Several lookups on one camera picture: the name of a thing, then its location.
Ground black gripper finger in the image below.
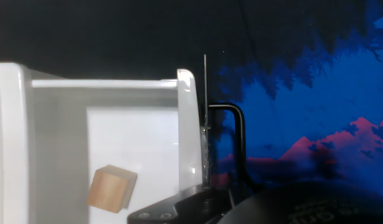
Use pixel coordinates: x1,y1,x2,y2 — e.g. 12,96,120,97
126,54,235,224

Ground small wooden cube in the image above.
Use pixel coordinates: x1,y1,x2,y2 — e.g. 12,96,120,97
86,164,139,214

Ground blue landscape print mat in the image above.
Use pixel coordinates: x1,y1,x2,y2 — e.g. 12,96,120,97
0,0,383,200

